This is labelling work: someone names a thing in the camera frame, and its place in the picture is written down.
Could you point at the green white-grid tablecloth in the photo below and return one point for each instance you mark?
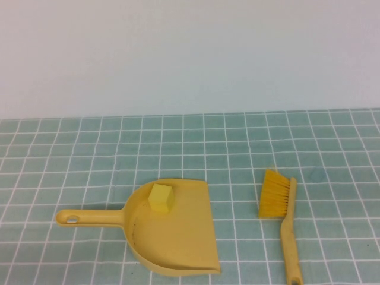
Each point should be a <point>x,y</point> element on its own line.
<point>89,148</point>

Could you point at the small yellow foam cube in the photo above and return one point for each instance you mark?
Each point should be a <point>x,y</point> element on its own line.
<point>160,199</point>

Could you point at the yellow hand brush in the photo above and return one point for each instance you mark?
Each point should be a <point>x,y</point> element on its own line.
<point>289,237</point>

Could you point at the yellow plastic dustpan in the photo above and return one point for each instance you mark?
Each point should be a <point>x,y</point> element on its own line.
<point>178,237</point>

